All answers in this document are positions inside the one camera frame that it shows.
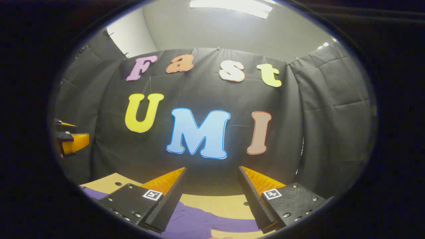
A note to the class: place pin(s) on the white ceiling light panel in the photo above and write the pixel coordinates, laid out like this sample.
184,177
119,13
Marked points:
232,6

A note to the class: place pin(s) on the black backdrop cloth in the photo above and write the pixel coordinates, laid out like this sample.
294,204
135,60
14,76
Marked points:
199,89

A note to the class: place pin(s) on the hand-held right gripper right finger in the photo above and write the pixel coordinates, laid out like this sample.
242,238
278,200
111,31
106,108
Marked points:
255,202

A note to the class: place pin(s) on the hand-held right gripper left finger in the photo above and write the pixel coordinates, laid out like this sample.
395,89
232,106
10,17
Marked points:
169,205

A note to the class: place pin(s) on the purple ribbed button cardigan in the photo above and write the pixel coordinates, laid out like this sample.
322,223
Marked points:
192,222

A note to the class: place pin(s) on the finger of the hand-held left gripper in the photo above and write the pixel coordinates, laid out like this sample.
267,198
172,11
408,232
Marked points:
64,123
74,142

